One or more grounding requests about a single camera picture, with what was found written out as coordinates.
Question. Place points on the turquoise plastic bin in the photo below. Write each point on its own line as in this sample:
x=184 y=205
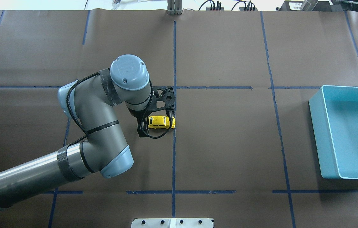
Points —
x=334 y=114

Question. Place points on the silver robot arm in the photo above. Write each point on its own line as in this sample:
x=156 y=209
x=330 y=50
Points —
x=89 y=103

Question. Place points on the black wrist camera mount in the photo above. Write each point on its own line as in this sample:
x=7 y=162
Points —
x=163 y=98

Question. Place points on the silver metal cup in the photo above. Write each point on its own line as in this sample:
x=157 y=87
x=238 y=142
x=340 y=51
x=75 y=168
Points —
x=308 y=5

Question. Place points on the yellow beetle toy car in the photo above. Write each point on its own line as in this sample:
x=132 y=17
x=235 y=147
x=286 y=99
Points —
x=159 y=122

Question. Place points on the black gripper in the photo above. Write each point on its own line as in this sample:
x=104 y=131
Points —
x=136 y=115

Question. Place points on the aluminium frame post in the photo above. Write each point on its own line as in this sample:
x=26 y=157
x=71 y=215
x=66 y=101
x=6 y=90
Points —
x=174 y=7

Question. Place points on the white camera stand post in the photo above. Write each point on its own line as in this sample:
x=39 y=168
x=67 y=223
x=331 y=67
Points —
x=173 y=223

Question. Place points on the black flat box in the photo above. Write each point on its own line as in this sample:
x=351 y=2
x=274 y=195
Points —
x=294 y=5

